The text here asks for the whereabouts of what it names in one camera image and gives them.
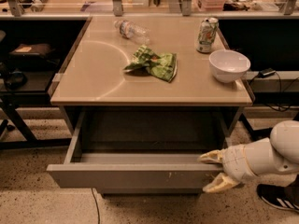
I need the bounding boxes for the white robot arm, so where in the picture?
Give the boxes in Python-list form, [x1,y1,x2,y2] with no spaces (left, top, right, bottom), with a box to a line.
[197,120,299,193]

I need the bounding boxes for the clear plastic water bottle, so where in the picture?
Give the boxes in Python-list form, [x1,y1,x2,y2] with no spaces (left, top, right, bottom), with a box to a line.
[114,20,150,45]

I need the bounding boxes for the black floor cable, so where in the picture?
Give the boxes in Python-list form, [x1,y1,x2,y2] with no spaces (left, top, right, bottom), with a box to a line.
[91,188,102,224]

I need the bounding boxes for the grey drawer cabinet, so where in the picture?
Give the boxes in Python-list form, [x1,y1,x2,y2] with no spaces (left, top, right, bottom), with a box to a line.
[50,14,256,198]

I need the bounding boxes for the green white soda can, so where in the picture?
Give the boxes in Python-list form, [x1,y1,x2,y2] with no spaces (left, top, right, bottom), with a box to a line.
[196,17,219,53]

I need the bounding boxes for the grey top drawer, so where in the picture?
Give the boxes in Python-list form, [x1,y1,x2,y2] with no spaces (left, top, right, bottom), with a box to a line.
[47,108,227,194]

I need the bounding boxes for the black white sneaker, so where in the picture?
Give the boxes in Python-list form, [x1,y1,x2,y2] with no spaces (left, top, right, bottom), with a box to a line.
[256,184,299,212]

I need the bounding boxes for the black headphones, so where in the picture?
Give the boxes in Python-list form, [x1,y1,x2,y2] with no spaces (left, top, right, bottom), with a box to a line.
[4,71,27,90]

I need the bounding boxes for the white bowl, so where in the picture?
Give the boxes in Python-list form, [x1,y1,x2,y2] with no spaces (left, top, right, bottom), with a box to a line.
[208,49,250,83]

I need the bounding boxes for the black power adapter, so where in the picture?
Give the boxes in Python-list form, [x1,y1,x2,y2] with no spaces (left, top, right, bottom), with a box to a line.
[258,68,276,78]

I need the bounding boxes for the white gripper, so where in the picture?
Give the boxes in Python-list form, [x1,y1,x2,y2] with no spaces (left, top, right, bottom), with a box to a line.
[197,145,256,193]

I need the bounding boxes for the green crumpled chip bag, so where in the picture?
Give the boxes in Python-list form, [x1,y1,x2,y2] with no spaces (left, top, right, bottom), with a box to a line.
[124,45,178,83]

